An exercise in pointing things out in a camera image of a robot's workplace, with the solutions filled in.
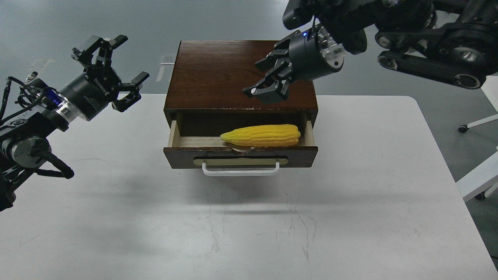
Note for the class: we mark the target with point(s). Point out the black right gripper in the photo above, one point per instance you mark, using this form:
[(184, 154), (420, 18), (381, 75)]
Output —
[(304, 55)]

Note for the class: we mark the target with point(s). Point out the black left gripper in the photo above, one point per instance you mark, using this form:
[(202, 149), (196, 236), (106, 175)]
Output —
[(99, 84)]

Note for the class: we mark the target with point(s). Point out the yellow corn cob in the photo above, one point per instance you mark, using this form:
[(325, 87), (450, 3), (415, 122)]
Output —
[(280, 135)]

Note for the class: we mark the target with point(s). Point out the dark wooden drawer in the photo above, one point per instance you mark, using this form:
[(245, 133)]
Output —
[(187, 152)]

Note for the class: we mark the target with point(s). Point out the white drawer handle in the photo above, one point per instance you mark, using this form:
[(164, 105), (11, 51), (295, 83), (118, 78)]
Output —
[(241, 173)]

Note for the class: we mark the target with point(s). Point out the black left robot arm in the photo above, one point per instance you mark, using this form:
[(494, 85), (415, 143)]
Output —
[(31, 110)]

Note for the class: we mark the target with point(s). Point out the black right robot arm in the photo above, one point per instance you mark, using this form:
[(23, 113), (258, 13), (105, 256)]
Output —
[(449, 41)]

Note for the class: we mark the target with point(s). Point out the dark wooden drawer cabinet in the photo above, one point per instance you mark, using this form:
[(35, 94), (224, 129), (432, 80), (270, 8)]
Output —
[(205, 95)]

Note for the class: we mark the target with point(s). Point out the grey floor tape strip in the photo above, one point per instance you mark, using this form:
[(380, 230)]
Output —
[(167, 62)]

